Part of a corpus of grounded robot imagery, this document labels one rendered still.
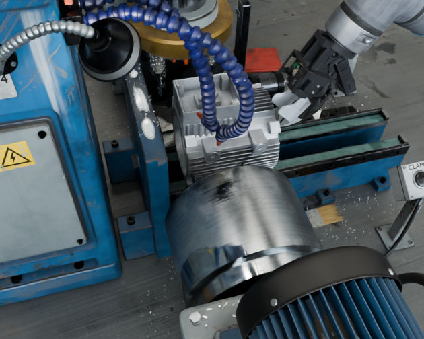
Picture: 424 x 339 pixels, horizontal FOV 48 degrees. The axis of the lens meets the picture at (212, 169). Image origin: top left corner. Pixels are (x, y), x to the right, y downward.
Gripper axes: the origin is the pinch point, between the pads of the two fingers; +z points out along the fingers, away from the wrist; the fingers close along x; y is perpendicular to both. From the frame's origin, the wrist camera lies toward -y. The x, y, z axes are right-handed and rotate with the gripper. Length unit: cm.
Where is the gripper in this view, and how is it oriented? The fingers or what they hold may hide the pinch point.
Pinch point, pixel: (285, 121)
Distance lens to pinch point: 99.8
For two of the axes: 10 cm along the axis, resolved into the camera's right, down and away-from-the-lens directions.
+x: 2.7, 7.5, -6.1
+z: -5.0, 6.5, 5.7
